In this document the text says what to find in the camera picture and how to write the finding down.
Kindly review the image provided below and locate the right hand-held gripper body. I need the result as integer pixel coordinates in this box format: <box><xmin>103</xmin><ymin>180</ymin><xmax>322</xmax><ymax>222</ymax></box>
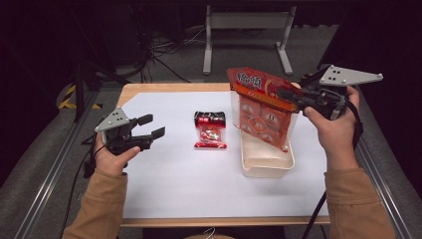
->
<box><xmin>299</xmin><ymin>65</ymin><xmax>384</xmax><ymax>120</ymax></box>

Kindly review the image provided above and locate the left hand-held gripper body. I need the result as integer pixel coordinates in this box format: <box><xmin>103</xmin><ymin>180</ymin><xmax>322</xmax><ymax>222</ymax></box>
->
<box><xmin>95</xmin><ymin>107</ymin><xmax>155</xmax><ymax>156</ymax></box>

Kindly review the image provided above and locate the large orange snack packet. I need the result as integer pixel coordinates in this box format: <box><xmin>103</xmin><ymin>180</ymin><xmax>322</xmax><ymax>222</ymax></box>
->
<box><xmin>226</xmin><ymin>67</ymin><xmax>304</xmax><ymax>154</ymax></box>

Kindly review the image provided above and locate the white plastic divided container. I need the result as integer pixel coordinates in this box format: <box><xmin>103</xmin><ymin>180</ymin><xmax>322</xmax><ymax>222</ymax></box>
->
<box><xmin>239</xmin><ymin>109</ymin><xmax>297</xmax><ymax>179</ymax></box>

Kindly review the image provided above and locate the person's left hand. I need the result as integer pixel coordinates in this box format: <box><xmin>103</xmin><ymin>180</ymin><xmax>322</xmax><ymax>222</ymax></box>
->
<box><xmin>94</xmin><ymin>132</ymin><xmax>141</xmax><ymax>177</ymax></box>

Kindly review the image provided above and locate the person's right hand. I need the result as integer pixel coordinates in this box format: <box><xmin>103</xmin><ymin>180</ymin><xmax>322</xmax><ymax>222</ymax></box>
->
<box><xmin>303</xmin><ymin>86</ymin><xmax>361</xmax><ymax>173</ymax></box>

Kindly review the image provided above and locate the white table mat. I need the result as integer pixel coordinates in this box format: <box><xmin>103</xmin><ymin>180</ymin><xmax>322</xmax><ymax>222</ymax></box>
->
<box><xmin>121</xmin><ymin>91</ymin><xmax>330</xmax><ymax>220</ymax></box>

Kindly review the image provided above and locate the yellow black hazard tape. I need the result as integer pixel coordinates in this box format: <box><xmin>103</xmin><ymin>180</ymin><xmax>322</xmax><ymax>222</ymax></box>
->
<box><xmin>58</xmin><ymin>84</ymin><xmax>103</xmax><ymax>111</ymax></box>

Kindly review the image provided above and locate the small red black snack packet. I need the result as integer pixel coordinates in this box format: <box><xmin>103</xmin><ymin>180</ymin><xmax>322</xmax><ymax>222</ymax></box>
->
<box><xmin>193</xmin><ymin>111</ymin><xmax>229</xmax><ymax>150</ymax></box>

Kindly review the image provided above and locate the grey metal stand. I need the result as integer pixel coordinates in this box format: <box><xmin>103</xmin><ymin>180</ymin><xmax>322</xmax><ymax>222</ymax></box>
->
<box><xmin>202</xmin><ymin>4</ymin><xmax>298</xmax><ymax>76</ymax></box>

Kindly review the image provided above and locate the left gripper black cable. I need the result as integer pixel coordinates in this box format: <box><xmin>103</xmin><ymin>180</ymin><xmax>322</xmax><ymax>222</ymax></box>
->
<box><xmin>59</xmin><ymin>132</ymin><xmax>103</xmax><ymax>239</ymax></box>

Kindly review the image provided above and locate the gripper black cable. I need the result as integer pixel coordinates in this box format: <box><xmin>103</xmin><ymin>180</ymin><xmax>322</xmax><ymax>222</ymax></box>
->
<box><xmin>59</xmin><ymin>132</ymin><xmax>103</xmax><ymax>239</ymax></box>
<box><xmin>301</xmin><ymin>99</ymin><xmax>365</xmax><ymax>239</ymax></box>

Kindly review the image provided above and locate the bundle of black floor cables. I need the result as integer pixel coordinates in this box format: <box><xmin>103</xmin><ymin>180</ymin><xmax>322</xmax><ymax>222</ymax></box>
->
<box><xmin>130</xmin><ymin>6</ymin><xmax>207</xmax><ymax>84</ymax></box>

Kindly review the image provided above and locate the aluminium rail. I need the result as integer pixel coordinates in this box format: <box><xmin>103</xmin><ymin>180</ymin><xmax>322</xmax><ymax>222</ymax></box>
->
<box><xmin>356</xmin><ymin>89</ymin><xmax>413</xmax><ymax>239</ymax></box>
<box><xmin>13</xmin><ymin>89</ymin><xmax>102</xmax><ymax>239</ymax></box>

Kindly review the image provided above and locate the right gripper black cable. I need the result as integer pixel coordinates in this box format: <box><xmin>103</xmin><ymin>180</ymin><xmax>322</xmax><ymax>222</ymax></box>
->
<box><xmin>301</xmin><ymin>99</ymin><xmax>365</xmax><ymax>239</ymax></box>

